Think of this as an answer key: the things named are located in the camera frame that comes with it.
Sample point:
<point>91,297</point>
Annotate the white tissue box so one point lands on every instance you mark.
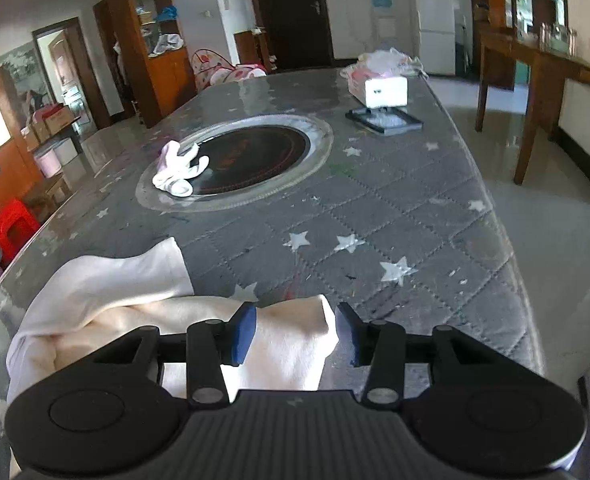
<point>386,92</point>

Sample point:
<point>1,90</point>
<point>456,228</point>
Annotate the cream fleece garment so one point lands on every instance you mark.
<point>100,280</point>

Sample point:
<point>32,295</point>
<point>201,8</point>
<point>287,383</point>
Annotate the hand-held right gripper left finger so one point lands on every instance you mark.
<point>242,332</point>

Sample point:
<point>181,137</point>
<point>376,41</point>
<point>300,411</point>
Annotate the white refrigerator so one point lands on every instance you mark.
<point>432,25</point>

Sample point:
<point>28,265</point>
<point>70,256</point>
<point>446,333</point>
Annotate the low wooden stool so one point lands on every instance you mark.
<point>50,190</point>

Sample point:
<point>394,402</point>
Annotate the grey star-print table cover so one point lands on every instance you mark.
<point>400,210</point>

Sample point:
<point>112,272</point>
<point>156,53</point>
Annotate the wooden open shelf cabinet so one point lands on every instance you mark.
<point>170,80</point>

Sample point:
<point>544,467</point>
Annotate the long wooden side table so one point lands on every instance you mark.
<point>540,60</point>

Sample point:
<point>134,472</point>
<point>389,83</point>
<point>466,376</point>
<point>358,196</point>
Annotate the cardboard boxes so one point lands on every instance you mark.
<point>55,120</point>

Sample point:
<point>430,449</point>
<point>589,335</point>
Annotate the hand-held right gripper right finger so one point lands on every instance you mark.
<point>347,332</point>

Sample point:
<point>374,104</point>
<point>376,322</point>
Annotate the dark wooden door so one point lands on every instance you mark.
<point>295,10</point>

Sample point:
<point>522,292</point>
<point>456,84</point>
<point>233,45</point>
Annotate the white water dispenser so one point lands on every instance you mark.
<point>382,25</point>

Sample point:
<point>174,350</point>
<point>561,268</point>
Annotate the wooden glass display cabinet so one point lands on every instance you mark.
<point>5,180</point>

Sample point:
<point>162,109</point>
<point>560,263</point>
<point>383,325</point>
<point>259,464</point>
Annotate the black flat tray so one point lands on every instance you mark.
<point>385,122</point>

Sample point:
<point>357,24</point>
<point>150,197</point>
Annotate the small white pink garment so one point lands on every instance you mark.
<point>175,180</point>

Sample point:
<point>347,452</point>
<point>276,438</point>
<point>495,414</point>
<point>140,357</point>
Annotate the round black induction cooktop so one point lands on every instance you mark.
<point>255,160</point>

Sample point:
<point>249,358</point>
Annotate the pink play tent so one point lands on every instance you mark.
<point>210,67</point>

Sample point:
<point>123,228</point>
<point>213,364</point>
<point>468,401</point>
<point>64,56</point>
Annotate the white storage bin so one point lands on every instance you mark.
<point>66,151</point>

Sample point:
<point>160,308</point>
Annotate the pink storage bin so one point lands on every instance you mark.
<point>49,162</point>

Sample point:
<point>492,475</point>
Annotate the red plastic stool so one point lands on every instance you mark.
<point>12,220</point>

